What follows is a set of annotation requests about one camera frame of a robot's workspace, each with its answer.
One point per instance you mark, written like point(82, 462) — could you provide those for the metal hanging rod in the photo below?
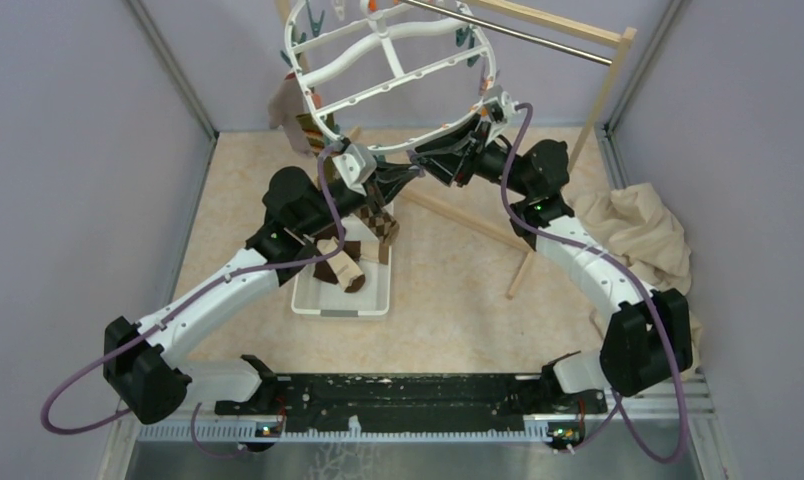
point(539, 41)

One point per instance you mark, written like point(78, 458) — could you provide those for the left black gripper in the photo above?
point(392, 177)

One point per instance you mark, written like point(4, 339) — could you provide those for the beige crumpled cloth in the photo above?
point(635, 226)

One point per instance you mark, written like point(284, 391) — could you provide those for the wrist white camera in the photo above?
point(355, 166)
point(498, 109)

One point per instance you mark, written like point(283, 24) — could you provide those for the white round clip hanger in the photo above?
point(351, 58)

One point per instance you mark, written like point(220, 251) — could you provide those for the beige brown sock in basket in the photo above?
point(351, 276)

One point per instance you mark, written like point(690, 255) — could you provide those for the brown checkered sock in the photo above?
point(378, 219)

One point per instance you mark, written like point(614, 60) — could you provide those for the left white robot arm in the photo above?
point(145, 362)

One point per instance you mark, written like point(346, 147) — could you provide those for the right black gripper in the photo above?
point(456, 158)

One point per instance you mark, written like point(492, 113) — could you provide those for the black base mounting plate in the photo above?
point(419, 403)

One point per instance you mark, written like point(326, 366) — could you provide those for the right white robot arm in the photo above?
point(648, 338)

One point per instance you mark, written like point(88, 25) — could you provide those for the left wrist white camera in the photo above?
point(355, 166)

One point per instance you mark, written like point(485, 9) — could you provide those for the grey sock on hanger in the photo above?
point(283, 108)

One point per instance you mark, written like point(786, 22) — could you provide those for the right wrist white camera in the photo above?
point(498, 109)

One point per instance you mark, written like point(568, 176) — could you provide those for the white slotted cable duct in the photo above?
point(221, 430)

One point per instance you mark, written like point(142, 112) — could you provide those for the orange green sock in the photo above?
point(314, 136)

